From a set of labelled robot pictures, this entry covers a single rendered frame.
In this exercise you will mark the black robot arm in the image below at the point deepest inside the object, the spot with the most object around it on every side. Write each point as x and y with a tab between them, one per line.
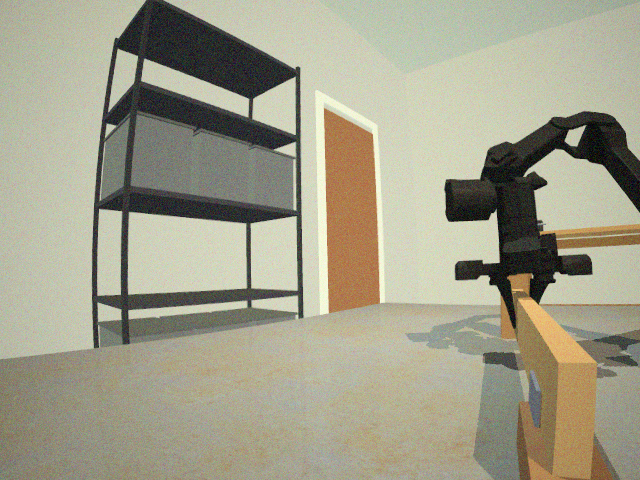
502	186

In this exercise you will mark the long wooden rail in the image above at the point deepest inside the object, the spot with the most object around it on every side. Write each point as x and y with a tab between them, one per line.
567	377

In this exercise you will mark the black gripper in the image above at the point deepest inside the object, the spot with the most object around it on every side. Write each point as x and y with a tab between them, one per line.
518	227

